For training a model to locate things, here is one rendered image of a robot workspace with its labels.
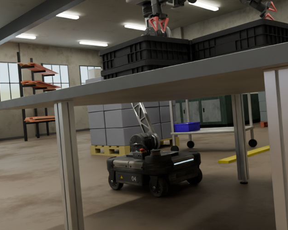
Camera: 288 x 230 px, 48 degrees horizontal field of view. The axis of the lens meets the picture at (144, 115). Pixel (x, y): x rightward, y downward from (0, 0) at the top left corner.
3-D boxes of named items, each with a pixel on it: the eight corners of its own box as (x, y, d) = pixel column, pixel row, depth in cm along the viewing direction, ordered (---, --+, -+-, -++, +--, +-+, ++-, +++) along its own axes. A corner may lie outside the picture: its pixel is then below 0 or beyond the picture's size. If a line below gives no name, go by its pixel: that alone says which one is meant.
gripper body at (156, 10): (168, 17, 194) (166, 4, 194) (155, 15, 188) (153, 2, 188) (160, 20, 199) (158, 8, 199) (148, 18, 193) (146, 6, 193)
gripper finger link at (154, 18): (166, 29, 192) (164, 13, 192) (157, 28, 187) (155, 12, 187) (158, 33, 197) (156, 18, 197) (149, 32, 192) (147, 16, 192)
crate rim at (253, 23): (190, 44, 165) (190, 39, 165) (226, 47, 184) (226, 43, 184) (263, 23, 134) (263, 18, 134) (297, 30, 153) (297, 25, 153)
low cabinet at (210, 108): (262, 122, 939) (259, 93, 938) (227, 128, 806) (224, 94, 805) (202, 124, 1085) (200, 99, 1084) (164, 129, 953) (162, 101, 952)
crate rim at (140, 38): (97, 56, 176) (97, 51, 176) (140, 58, 195) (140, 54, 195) (145, 39, 145) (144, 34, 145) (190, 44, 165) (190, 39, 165)
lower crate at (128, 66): (101, 94, 176) (98, 72, 176) (143, 92, 196) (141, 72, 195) (149, 86, 146) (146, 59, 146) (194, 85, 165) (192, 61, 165)
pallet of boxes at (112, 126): (144, 144, 579) (139, 80, 578) (179, 145, 522) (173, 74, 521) (90, 154, 499) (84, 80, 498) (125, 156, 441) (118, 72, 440)
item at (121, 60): (99, 74, 176) (98, 53, 176) (141, 74, 195) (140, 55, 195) (146, 61, 146) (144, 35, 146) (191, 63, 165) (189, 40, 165)
